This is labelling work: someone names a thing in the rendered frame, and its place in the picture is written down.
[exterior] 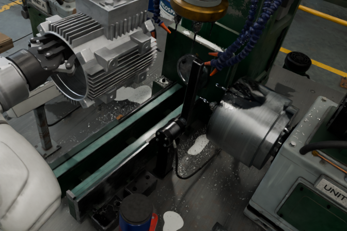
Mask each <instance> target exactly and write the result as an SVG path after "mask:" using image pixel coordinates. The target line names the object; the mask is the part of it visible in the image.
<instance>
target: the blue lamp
mask: <svg viewBox="0 0 347 231"><path fill-rule="evenodd" d="M151 219H152V216H151V218H150V219H149V220H148V221H147V222H145V223H143V224H140V225H132V224H129V223H127V222H126V221H125V220H124V219H123V218H122V217H121V214H120V213H119V225H120V228H121V229H122V231H147V230H148V229H149V227H150V224H151Z"/></svg>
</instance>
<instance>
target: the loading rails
mask: <svg viewBox="0 0 347 231"><path fill-rule="evenodd" d="M177 82H178V81H177V80H175V81H173V82H172V83H170V84H169V85H168V86H166V87H165V88H163V89H162V90H161V91H159V92H158V93H156V94H155V95H153V96H152V97H150V98H149V99H147V100H146V101H144V102H143V103H141V104H140V105H138V106H137V107H136V108H134V109H133V110H131V111H130V112H128V113H127V114H125V115H124V116H122V117H121V118H120V119H118V120H117V119H116V118H114V119H113V120H111V121H110V122H108V123H107V124H105V125H104V126H102V127H101V128H99V129H98V130H97V131H95V132H94V133H92V134H91V135H89V136H88V137H86V138H85V139H83V140H82V141H81V142H79V143H78V144H76V145H75V146H73V147H71V148H70V149H68V150H67V151H66V152H64V153H63V154H61V155H60V156H58V157H57V158H55V159H54V160H52V161H51V162H49V163H48V165H49V166H50V168H51V169H52V171H53V173H54V174H55V176H56V178H57V180H58V182H59V185H60V188H61V198H63V197H64V196H65V195H67V199H68V204H69V210H70V215H71V216H73V217H74V218H75V219H76V220H77V221H78V222H79V224H82V223H83V222H84V221H85V220H86V219H88V218H90V219H91V216H92V215H93V214H94V213H95V212H96V211H97V210H99V209H100V207H101V206H102V205H103V204H105V203H106V202H107V201H108V200H109V199H110V198H111V197H112V196H114V195H115V194H116V193H117V192H118V191H119V190H120V189H121V188H123V187H124V186H125V185H127V184H128V183H129V182H130V181H131V180H133V179H134V178H135V177H136V175H137V174H138V173H140V172H141V171H142V170H143V169H144V168H145V167H146V164H147V163H148V162H149V161H150V160H151V159H152V158H153V157H154V156H157V154H158V150H159V146H157V141H156V136H155V132H156V131H157V130H158V129H159V128H161V127H163V126H165V125H166V124H167V123H168V121H169V120H171V119H172V118H177V119H180V116H181V111H182V107H183V104H182V105H180V99H181V94H182V89H183V86H181V85H180V84H178V83H177ZM199 98H200V97H199V96H196V99H195V103H194V108H193V112H192V116H191V120H190V124H189V125H188V126H187V127H185V133H184V134H185V135H186V136H188V137H189V136H190V135H191V134H192V133H193V132H194V130H195V129H194V128H192V127H191V126H190V125H191V124H193V123H194V122H195V121H196V120H197V119H198V116H199V112H200V108H201V104H202V100H200V99H199ZM179 105H180V106H179Z"/></svg>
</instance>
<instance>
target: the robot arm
mask: <svg viewBox="0 0 347 231"><path fill-rule="evenodd" d="M29 40H30V43H31V47H30V48H29V49H28V50H27V49H20V50H18V51H17V52H15V53H13V54H11V55H9V56H7V57H6V58H5V57H2V56H0V229H2V230H3V231H38V230H39V229H40V228H41V227H42V226H43V224H44V223H45V222H46V221H47V220H48V219H49V218H50V217H51V216H52V215H53V213H54V212H55V211H56V210H57V209H58V208H59V206H60V204H61V188H60V185H59V182H58V180H57V178H56V176H55V174H54V173H53V171H52V169H51V168H50V166H49V165H48V164H47V162H46V161H45V160H44V159H43V157H42V156H41V155H40V154H39V153H38V151H37V150H36V149H35V148H34V147H33V146H32V145H31V144H30V143H29V142H28V141H27V140H26V139H25V138H24V137H23V136H22V135H20V134H19V133H18V132H16V131H15V130H14V129H13V128H12V127H11V126H10V125H9V124H8V122H7V121H6V120H5V118H4V117H3V115H2V113H4V112H5V111H8V110H9V109H10V108H12V107H13V106H15V105H17V104H18V103H20V102H22V101H23V100H25V99H27V98H28V97H29V92H31V91H33V90H34V89H36V88H37V87H39V86H41V85H42V84H44V83H45V82H46V80H47V79H48V77H49V76H52V75H56V74H58V73H59V72H66V73H67V74H68V76H73V75H74V73H75V71H76V69H77V68H78V67H79V66H80V65H81V64H80V62H79V60H78V59H77V57H76V55H75V54H74V52H73V51H72V49H71V48H70V47H69V46H68V45H67V44H66V43H65V42H64V41H63V40H62V39H61V38H59V37H58V36H56V35H53V34H47V35H44V36H41V37H32V38H30V39H29Z"/></svg>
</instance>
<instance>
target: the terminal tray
mask: <svg viewBox="0 0 347 231"><path fill-rule="evenodd" d="M148 5H149V0H75V6H76V13H79V12H80V13H83V14H86V15H89V17H92V19H94V20H95V22H96V21H98V24H101V28H102V27H104V35H105V37H106V38H107V40H111V41H113V38H115V39H117V37H118V36H120V37H121V36H122V34H124V35H125V34H126V32H127V33H130V30H131V31H134V28H135V29H138V26H139V27H140V28H141V24H142V23H143V22H145V21H146V19H147V12H148ZM107 6H111V8H107Z"/></svg>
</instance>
